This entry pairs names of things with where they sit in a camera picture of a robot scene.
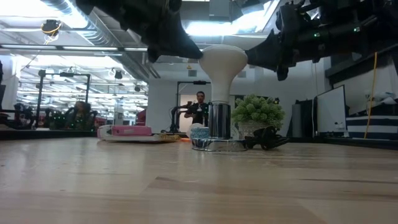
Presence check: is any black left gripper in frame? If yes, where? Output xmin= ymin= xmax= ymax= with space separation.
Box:
xmin=124 ymin=0 xmax=203 ymax=63

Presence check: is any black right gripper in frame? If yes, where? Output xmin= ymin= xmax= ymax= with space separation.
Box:
xmin=244 ymin=1 xmax=312 ymax=81

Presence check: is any white reflector lightbulb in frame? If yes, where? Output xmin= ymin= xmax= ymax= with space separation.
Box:
xmin=198 ymin=44 xmax=249 ymax=105

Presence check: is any chrome lamp socket base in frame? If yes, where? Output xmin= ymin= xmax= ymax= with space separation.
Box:
xmin=191 ymin=101 xmax=249 ymax=152

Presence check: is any green artificial potted plant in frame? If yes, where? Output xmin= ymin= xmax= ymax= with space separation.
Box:
xmin=231 ymin=94 xmax=286 ymax=139

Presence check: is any grey overhead box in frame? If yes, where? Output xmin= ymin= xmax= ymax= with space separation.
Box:
xmin=208 ymin=0 xmax=233 ymax=18

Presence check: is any person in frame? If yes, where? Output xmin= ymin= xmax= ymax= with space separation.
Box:
xmin=67 ymin=101 xmax=94 ymax=130
xmin=183 ymin=91 xmax=210 ymax=128

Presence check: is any dark grey cabinet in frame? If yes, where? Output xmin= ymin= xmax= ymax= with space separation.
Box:
xmin=291 ymin=99 xmax=317 ymax=138

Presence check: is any white board panel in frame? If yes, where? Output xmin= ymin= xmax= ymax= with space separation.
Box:
xmin=315 ymin=84 xmax=348 ymax=135

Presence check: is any long ceiling strip light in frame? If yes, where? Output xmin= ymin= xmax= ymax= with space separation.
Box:
xmin=0 ymin=44 xmax=149 ymax=52

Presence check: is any pink flat box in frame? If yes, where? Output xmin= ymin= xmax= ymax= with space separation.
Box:
xmin=97 ymin=124 xmax=153 ymax=140

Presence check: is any navy white striped bin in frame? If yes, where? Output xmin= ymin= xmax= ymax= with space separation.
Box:
xmin=345 ymin=114 xmax=398 ymax=141

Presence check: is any black ceiling mounted device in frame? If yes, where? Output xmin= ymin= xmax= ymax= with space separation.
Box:
xmin=40 ymin=19 xmax=62 ymax=44

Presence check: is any black camera gantry frame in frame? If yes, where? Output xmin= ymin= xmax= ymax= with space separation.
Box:
xmin=36 ymin=70 xmax=92 ymax=125
xmin=176 ymin=80 xmax=212 ymax=133

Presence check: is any black lamp power cord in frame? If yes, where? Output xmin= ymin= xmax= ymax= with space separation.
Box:
xmin=244 ymin=125 xmax=290 ymax=151

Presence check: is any yellow cable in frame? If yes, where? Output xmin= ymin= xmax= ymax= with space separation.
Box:
xmin=363 ymin=52 xmax=378 ymax=140

